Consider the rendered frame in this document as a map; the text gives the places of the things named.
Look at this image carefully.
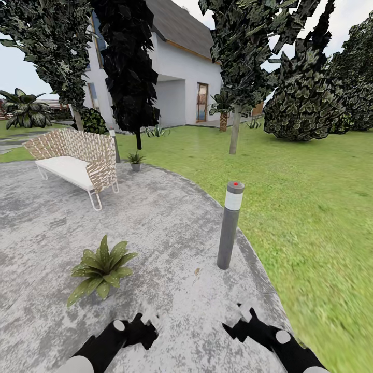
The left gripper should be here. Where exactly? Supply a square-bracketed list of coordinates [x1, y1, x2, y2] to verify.
[132, 312, 158, 350]

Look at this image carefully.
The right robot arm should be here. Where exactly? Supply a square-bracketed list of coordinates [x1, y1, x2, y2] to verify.
[221, 295, 330, 373]

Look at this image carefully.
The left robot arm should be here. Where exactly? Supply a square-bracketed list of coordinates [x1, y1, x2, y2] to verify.
[53, 308, 165, 373]

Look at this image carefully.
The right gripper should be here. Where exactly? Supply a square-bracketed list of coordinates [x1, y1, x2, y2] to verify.
[221, 307, 266, 344]

